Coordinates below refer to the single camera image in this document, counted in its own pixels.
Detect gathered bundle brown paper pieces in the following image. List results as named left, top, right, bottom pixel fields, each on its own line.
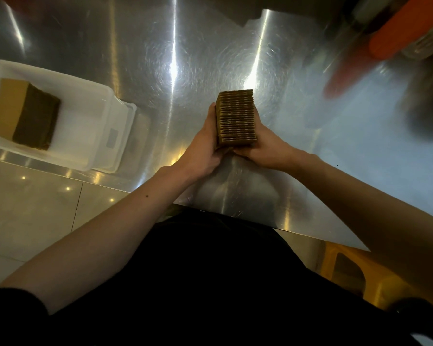
left=215, top=89, right=257, bottom=147

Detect yellow stool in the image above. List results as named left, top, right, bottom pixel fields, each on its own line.
left=319, top=242, right=419, bottom=310

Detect white plastic tray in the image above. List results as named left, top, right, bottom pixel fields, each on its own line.
left=0, top=59, right=138, bottom=174

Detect person's left forearm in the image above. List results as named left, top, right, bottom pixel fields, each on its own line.
left=0, top=165, right=195, bottom=316

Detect cardboard stack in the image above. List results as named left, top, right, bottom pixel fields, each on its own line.
left=0, top=78, right=61, bottom=151

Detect orange box at right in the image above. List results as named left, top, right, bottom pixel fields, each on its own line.
left=369, top=0, right=433, bottom=61

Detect person's right forearm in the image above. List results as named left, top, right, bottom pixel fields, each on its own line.
left=292, top=151, right=433, bottom=316

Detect person's right hand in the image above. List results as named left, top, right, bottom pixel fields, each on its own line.
left=232, top=106, right=307, bottom=175

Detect black printed shirt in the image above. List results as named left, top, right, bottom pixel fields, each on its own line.
left=0, top=207, right=433, bottom=346

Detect person's left hand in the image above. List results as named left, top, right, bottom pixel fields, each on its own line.
left=173, top=102, right=235, bottom=181

